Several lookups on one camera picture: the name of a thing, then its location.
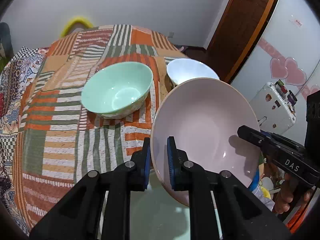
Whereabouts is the white suitcase with stickers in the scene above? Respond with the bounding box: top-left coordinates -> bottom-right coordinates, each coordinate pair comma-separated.
249,80 -> 297,135

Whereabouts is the person's right hand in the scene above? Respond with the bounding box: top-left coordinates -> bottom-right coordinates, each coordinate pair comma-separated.
273,173 -> 315,215

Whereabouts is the mint green plate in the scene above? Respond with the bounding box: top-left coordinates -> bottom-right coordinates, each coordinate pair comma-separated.
100,174 -> 223,240

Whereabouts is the pink wide bowl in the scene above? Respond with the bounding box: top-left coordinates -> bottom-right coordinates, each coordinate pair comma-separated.
151,78 -> 260,205

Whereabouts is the white bowl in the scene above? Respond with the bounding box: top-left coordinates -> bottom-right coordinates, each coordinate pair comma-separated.
167,58 -> 220,86

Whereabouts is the wooden door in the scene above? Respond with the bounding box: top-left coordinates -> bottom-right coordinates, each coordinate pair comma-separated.
206,0 -> 277,82

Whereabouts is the orange striped patchwork blanket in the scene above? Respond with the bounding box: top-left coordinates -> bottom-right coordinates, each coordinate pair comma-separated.
12,24 -> 190,230

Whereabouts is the yellow curved foam tube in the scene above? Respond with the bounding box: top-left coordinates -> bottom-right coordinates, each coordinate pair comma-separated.
60,16 -> 93,37

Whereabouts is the mint green bowl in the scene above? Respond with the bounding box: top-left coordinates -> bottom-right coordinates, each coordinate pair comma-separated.
81,61 -> 153,119

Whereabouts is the wall power socket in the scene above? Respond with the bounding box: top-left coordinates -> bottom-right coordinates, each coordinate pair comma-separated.
168,31 -> 174,38

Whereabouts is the patterned floral quilt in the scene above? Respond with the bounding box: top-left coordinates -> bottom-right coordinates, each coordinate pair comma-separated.
1,47 -> 49,233

